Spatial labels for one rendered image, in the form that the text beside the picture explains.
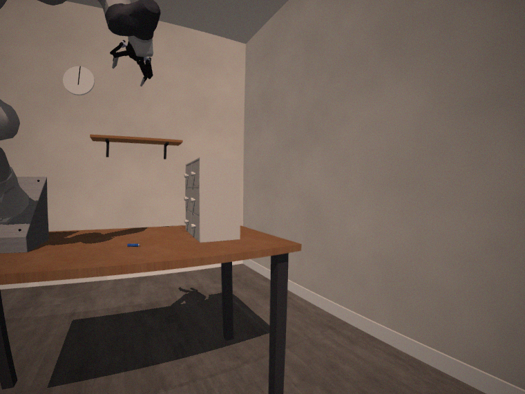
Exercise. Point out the grey drawer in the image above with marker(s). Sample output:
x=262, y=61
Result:
x=195, y=173
x=187, y=198
x=188, y=221
x=187, y=175
x=195, y=199
x=195, y=226

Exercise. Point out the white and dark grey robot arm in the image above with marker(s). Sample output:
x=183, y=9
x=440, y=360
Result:
x=137, y=21

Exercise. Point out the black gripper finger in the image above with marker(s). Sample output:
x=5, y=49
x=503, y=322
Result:
x=119, y=54
x=145, y=68

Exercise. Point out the white chest of drawers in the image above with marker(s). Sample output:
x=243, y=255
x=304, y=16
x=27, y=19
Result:
x=219, y=199

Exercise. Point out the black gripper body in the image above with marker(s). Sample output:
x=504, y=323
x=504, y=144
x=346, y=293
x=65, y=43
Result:
x=130, y=49

